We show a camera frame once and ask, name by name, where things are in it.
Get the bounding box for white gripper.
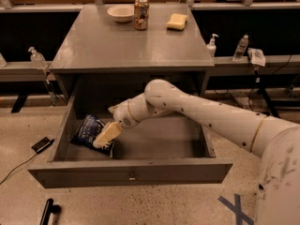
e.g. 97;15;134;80
93;99;137;148

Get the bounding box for blue chip bag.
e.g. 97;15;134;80
70;113;114;157

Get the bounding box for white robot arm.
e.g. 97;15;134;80
93;79;300;225

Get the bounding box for open grey drawer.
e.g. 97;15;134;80
27;75;233;189

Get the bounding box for grey counter cabinet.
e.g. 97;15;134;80
51;4;214;98

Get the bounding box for black phone on floor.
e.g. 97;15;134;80
31;137;54;154

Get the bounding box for clear pump bottle left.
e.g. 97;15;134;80
28;47;48;69

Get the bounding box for white bowl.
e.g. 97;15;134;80
107;5;134;23

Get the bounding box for brown soda can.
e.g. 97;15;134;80
134;0;149;30

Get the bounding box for yellow sponge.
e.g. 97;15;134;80
166;13;188;30

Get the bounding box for white pump sanitizer bottle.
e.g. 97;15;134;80
206;34;218;57

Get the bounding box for clear water bottle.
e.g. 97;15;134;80
232;35;248;61

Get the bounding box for blue tape cross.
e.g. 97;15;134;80
218;194;254;225

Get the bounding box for crumpled white paper tag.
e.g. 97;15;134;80
247;48;265;67

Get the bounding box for black cable to phone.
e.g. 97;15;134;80
0;153;38;186

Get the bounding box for black handle object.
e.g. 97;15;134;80
39;198;61;225

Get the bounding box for black floor cable right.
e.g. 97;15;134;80
247;54;294;114

